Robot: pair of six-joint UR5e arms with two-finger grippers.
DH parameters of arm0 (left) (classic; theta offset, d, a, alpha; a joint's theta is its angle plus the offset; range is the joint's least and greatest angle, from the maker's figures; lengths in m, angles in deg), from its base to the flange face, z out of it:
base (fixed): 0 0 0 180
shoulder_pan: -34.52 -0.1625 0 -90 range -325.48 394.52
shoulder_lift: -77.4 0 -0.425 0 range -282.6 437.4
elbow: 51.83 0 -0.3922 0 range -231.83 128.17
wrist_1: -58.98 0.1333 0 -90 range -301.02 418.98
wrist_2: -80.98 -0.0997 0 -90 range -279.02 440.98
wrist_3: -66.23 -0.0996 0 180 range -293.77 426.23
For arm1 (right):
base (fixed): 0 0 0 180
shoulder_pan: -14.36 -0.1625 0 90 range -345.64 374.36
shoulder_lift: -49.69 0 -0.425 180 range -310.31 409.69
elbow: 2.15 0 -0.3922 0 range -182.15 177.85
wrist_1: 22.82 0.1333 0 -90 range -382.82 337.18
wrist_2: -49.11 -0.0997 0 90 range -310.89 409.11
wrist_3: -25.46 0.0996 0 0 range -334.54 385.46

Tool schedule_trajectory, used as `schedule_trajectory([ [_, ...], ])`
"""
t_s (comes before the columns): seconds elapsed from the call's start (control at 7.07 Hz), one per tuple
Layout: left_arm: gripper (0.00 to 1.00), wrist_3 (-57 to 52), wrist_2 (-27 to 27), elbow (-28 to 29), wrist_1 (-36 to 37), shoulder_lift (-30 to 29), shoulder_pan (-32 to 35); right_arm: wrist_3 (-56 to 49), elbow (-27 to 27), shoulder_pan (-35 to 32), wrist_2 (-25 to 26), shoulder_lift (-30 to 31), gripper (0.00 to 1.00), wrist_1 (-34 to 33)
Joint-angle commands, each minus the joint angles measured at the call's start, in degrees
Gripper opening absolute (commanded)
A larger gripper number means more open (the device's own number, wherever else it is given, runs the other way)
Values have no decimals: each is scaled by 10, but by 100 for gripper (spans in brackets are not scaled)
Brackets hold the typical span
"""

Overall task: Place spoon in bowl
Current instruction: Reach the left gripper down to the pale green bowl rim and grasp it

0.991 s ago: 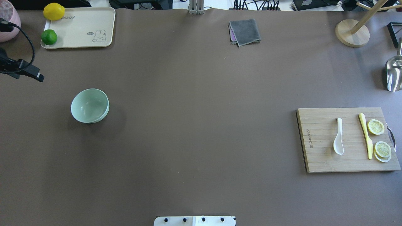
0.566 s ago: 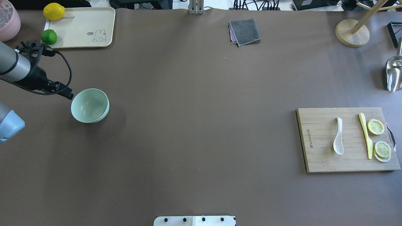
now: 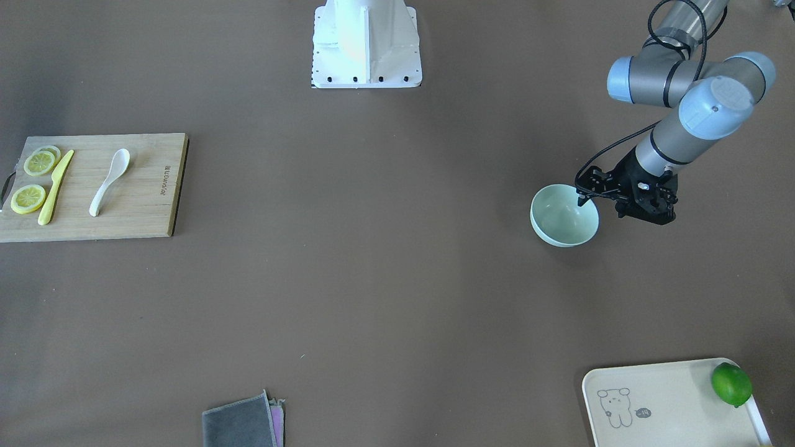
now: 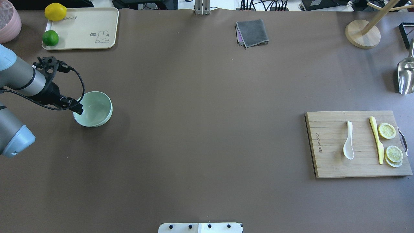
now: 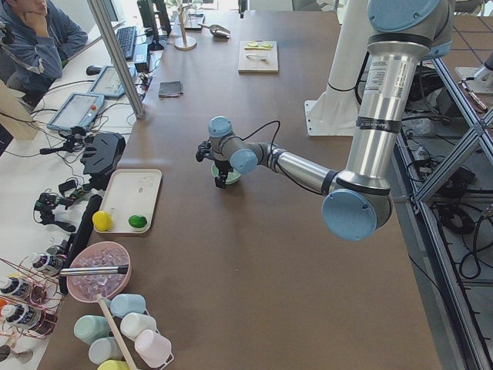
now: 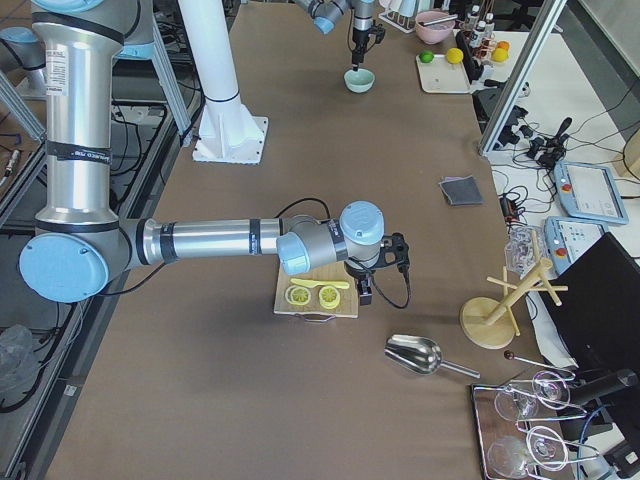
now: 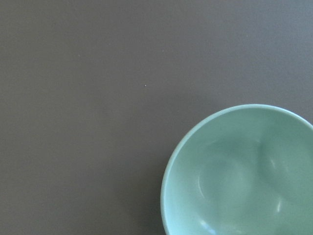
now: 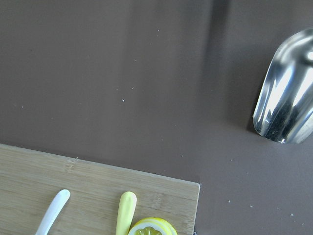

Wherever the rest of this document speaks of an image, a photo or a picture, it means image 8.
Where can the white ceramic spoon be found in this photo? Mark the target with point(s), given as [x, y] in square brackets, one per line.
[53, 211]

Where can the bamboo cutting board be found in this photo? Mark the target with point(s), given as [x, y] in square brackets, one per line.
[30, 179]

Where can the upper lemon slice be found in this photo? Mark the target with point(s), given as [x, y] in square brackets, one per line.
[152, 226]

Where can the steel scoop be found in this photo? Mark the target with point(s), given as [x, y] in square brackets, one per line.
[284, 110]

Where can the yellow plastic knife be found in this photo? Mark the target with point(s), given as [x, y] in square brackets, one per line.
[126, 209]

